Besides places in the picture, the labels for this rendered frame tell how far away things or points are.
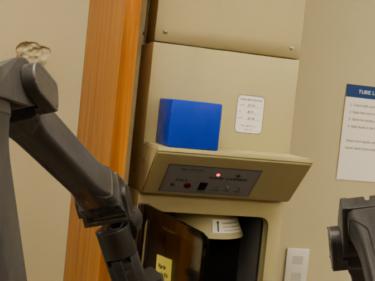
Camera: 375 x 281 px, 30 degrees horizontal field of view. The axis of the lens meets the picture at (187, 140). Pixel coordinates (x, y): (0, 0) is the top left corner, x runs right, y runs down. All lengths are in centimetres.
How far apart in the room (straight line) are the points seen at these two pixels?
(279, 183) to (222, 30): 33
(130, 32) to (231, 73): 26
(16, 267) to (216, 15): 84
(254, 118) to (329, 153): 60
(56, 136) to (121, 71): 41
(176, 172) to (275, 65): 32
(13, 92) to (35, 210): 107
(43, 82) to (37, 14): 100
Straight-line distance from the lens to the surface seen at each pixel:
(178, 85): 142
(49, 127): 89
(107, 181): 108
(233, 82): 145
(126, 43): 130
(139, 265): 118
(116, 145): 130
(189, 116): 131
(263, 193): 145
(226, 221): 151
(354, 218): 100
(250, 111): 147
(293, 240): 203
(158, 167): 133
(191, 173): 135
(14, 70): 79
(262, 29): 148
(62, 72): 181
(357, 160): 208
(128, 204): 114
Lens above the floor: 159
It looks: 3 degrees down
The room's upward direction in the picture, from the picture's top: 6 degrees clockwise
